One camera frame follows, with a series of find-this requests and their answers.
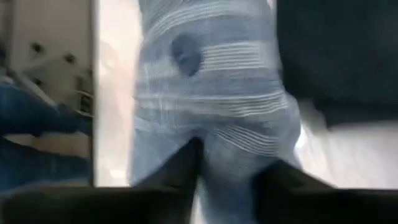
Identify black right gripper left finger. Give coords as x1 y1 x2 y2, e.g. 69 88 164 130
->
0 136 203 224

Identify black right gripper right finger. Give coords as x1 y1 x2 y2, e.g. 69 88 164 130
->
252 160 398 224

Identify grey striped garment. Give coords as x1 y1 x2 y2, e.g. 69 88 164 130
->
129 0 303 224

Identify black pants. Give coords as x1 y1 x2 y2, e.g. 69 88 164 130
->
275 0 398 128

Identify black aluminium rig frame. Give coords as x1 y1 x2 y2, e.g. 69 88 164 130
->
88 0 100 187

